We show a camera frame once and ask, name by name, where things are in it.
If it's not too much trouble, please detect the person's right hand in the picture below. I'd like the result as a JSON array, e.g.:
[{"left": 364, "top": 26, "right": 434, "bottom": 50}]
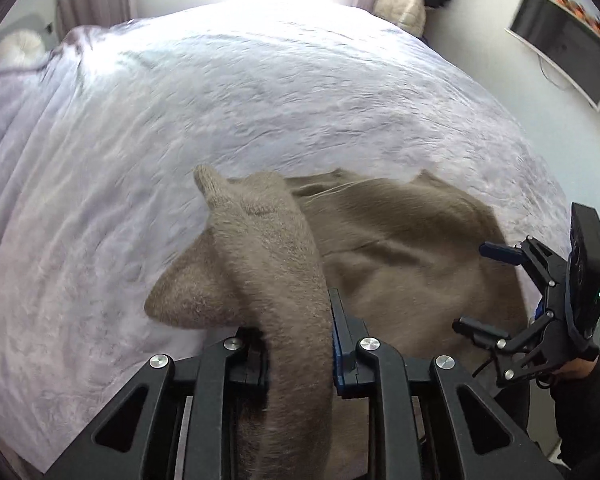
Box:
[{"left": 555, "top": 356, "right": 599, "bottom": 382}]

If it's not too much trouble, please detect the orange wall decoration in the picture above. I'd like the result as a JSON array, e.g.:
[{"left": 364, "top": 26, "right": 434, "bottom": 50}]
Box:
[{"left": 555, "top": 0, "right": 600, "bottom": 40}]

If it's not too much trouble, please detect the lilac plush blanket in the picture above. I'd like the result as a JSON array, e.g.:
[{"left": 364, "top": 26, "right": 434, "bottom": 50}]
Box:
[{"left": 0, "top": 2, "right": 568, "bottom": 476}]

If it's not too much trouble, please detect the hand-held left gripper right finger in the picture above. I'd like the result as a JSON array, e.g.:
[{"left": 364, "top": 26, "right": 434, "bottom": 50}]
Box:
[{"left": 327, "top": 287, "right": 566, "bottom": 480}]

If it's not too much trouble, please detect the monitor cable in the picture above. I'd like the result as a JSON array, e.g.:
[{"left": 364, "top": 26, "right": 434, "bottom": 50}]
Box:
[{"left": 538, "top": 56, "right": 575, "bottom": 90}]

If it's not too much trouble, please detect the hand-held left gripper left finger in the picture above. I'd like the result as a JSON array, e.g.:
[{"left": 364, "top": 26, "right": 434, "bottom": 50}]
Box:
[{"left": 45, "top": 327, "right": 271, "bottom": 480}]

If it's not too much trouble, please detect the white-framed wall monitor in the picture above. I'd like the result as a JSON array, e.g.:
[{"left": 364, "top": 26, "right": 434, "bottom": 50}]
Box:
[{"left": 505, "top": 0, "right": 600, "bottom": 113}]

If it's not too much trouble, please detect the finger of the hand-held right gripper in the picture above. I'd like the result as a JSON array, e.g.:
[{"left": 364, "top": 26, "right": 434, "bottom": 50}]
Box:
[
  {"left": 452, "top": 310, "right": 557, "bottom": 389},
  {"left": 480, "top": 236, "right": 567, "bottom": 292}
]

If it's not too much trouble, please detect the white fluffy pillow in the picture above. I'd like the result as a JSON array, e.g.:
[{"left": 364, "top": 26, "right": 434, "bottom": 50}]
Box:
[{"left": 0, "top": 30, "right": 47, "bottom": 69}]

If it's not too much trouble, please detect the tan knit sweater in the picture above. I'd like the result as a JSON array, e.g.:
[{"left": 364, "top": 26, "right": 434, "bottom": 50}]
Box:
[{"left": 144, "top": 164, "right": 531, "bottom": 480}]

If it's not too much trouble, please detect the person's right forearm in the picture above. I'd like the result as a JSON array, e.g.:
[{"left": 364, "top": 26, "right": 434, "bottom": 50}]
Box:
[{"left": 547, "top": 347, "right": 600, "bottom": 471}]

